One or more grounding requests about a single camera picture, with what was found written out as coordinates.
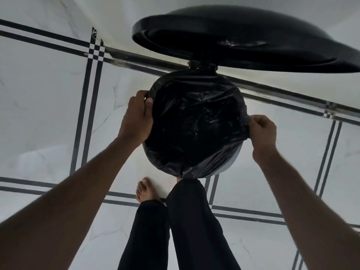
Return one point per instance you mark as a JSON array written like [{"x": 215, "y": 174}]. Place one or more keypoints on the person's left hand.
[{"x": 134, "y": 120}]

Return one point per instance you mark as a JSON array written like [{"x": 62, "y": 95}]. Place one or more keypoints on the person's right hand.
[{"x": 263, "y": 137}]

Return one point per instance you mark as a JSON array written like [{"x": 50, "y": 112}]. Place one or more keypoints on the person's left thumb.
[{"x": 149, "y": 104}]

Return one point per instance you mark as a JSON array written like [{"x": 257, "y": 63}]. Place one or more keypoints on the person's right fingers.
[{"x": 257, "y": 122}]

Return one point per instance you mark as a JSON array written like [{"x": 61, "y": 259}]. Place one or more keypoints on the black plastic trash bag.
[{"x": 197, "y": 123}]

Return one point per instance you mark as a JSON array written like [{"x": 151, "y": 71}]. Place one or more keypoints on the person's right forearm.
[{"x": 303, "y": 210}]

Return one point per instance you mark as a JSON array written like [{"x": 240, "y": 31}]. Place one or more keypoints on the person's left forearm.
[{"x": 64, "y": 205}]

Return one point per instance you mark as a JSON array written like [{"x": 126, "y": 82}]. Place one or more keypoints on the silver pedal trash bin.
[{"x": 229, "y": 163}]

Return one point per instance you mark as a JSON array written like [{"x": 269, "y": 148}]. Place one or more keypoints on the black round bin lid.
[{"x": 247, "y": 39}]

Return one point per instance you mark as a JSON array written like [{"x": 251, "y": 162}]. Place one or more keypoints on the person's left foot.
[{"x": 146, "y": 189}]

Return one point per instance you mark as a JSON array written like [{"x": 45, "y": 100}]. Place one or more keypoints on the black trousers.
[{"x": 194, "y": 230}]

